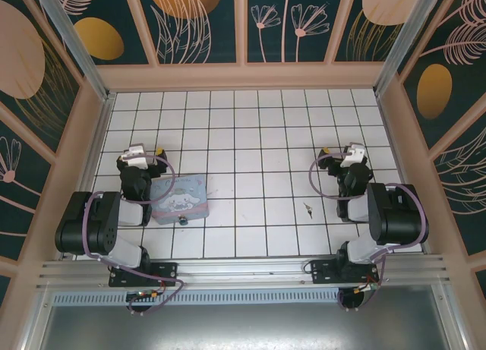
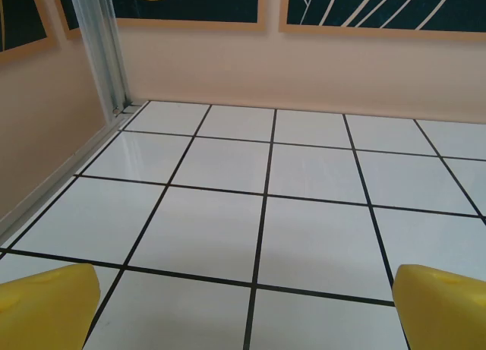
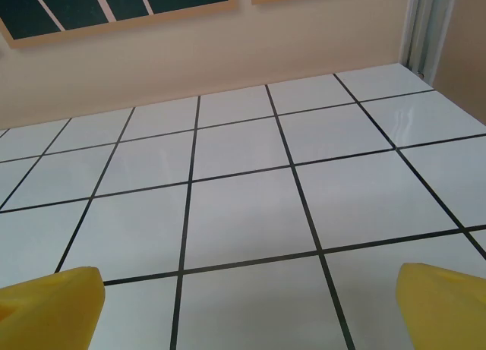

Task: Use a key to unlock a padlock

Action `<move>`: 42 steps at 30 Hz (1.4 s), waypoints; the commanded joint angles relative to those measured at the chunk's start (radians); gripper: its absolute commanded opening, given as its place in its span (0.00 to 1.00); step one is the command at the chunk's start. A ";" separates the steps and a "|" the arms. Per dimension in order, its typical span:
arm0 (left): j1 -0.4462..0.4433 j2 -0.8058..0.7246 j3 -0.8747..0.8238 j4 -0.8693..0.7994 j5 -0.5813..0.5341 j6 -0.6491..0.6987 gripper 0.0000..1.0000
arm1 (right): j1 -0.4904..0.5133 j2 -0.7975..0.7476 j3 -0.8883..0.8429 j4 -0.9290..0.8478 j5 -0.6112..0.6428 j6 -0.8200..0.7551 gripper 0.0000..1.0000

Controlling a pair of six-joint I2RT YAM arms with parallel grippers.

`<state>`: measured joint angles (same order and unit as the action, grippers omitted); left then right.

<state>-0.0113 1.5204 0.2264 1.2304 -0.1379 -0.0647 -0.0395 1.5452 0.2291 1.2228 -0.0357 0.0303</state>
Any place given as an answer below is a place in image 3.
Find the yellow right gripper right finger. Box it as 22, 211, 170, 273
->
396, 262, 486, 350

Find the pink flowers dark wall panel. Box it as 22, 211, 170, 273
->
0, 0, 238, 50

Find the aluminium corner post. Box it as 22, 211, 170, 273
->
398, 0, 455, 84

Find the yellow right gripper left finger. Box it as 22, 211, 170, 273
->
0, 266, 106, 350

